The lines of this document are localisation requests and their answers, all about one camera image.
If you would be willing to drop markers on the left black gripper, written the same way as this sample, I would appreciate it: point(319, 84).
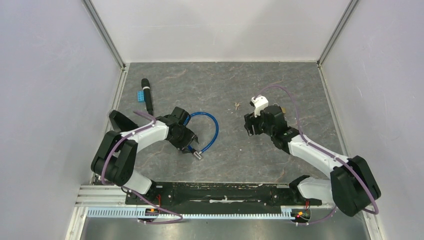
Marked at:
point(189, 137)

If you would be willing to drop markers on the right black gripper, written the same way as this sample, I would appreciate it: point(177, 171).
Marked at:
point(248, 125)

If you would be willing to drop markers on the blue cable lock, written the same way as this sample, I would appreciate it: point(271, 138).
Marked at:
point(210, 132)

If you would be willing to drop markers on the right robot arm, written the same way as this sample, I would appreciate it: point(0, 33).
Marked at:
point(350, 186)

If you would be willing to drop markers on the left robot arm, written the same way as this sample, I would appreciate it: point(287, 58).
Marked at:
point(115, 158)

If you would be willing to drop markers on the blue toy brick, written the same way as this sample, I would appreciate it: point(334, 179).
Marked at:
point(140, 97)

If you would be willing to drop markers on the black wedge cover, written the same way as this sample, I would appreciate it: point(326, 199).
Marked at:
point(121, 123)

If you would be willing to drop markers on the black microphone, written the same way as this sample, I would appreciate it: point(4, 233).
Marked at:
point(146, 88)

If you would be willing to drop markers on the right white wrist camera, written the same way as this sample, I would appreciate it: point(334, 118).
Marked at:
point(259, 103)

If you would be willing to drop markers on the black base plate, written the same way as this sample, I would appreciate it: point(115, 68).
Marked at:
point(226, 198)

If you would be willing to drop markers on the slotted cable duct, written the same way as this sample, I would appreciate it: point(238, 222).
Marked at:
point(144, 213)

